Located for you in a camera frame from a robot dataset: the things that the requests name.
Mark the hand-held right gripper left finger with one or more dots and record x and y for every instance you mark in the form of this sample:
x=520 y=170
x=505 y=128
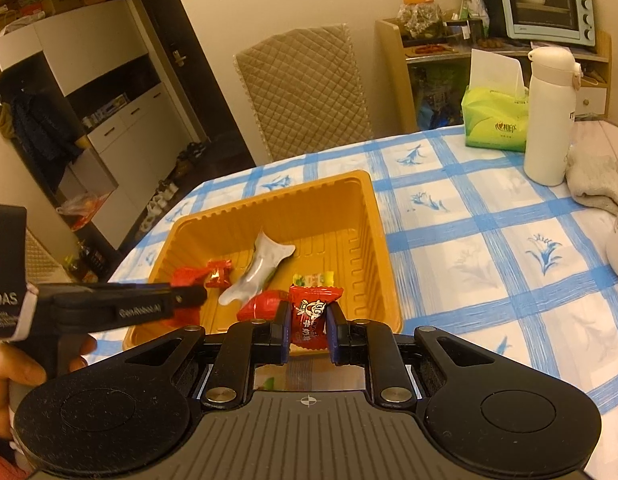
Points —
x=285 y=335

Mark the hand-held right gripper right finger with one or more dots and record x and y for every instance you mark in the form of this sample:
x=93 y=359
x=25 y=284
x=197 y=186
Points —
x=333 y=335

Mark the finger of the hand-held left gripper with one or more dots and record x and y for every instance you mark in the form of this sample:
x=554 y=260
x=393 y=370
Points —
x=189 y=296

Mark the red cartoon print snack packet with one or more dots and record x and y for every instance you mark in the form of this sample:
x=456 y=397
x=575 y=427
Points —
x=309 y=320

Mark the small red foil candy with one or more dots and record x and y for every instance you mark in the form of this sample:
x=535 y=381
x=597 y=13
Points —
x=219 y=272

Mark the small green orange candy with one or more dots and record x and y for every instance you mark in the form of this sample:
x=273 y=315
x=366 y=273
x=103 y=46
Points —
x=314 y=278

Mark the silver green snack pouch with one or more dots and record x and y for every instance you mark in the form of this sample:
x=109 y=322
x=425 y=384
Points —
x=254 y=275

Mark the orange plastic tray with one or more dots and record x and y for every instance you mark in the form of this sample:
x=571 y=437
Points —
x=314 y=215

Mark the person's left forearm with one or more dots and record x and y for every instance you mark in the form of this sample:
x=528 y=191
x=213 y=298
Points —
x=1 y=465

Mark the person's left hand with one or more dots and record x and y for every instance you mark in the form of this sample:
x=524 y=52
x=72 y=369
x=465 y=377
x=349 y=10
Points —
x=9 y=385

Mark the beige quilted chair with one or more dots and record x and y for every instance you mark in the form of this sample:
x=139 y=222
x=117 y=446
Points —
x=304 y=95
x=41 y=260

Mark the dark glass bottles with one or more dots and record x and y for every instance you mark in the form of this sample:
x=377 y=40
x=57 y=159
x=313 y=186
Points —
x=91 y=260

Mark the red plastic bag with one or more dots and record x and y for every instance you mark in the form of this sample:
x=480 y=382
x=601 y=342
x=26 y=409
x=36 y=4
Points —
x=84 y=207

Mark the row of shoes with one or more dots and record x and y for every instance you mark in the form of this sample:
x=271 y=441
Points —
x=161 y=200

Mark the dark jacket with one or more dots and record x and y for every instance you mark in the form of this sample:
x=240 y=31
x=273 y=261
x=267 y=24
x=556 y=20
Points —
x=39 y=130

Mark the blue checked tablecloth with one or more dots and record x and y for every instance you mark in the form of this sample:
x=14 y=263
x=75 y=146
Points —
x=464 y=270

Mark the dark door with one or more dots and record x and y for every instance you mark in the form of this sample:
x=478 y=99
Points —
x=189 y=85

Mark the white cabinet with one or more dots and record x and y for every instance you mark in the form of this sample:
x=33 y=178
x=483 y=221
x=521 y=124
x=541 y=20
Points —
x=89 y=45

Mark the blue bag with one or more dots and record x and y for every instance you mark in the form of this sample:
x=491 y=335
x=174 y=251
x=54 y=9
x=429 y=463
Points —
x=439 y=105

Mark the green tissue pack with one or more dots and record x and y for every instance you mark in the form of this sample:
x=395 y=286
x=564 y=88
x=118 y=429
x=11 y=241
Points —
x=489 y=125

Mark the wooden shelf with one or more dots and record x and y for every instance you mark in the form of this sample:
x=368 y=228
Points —
x=389 y=70

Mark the white thermos bottle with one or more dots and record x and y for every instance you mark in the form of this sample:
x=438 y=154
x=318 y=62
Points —
x=549 y=125

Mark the plate of red food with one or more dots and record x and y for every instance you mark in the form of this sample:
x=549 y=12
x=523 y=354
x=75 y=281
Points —
x=434 y=49

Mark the grey cloth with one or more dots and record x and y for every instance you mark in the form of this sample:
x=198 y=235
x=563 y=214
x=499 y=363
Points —
x=594 y=180

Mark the orange lid jar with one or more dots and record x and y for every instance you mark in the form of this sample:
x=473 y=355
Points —
x=421 y=15

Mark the light blue toaster oven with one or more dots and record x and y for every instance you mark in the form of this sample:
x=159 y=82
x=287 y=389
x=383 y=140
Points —
x=539 y=5

